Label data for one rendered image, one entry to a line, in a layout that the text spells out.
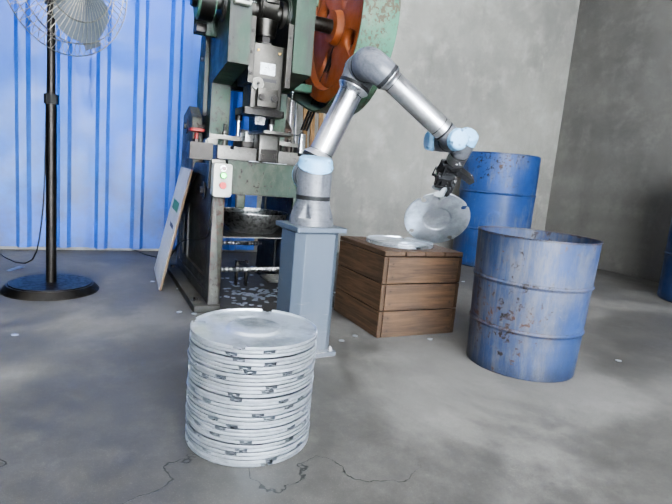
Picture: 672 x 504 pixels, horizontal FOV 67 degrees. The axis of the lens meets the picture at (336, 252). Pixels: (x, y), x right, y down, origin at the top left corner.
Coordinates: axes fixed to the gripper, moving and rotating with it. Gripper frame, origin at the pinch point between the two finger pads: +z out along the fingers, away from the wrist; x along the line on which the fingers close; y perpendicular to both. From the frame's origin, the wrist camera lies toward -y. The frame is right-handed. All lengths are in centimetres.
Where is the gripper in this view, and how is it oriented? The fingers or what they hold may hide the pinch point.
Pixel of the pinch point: (441, 196)
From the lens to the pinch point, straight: 222.6
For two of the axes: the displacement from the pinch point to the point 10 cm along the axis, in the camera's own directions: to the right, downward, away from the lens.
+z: -1.9, 5.8, 7.9
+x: 0.7, 8.1, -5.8
